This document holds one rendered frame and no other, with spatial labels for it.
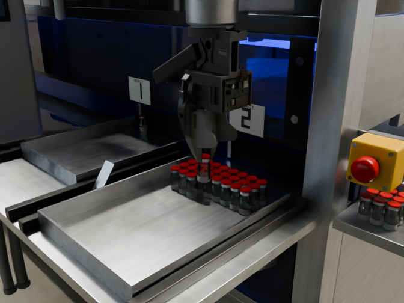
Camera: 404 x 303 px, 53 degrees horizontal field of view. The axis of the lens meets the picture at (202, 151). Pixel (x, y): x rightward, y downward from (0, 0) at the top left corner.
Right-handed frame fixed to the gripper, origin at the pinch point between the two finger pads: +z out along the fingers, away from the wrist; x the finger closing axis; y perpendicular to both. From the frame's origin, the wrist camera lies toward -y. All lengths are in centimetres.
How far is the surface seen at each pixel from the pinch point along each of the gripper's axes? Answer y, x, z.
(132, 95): -39.9, 15.0, -0.2
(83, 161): -36.4, -2.3, 11.8
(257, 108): -0.3, 15.1, -4.4
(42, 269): -125, 16, 100
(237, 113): -5.0, 15.1, -2.4
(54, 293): -105, 12, 100
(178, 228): 0.7, -6.3, 11.8
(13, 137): -84, -1, 18
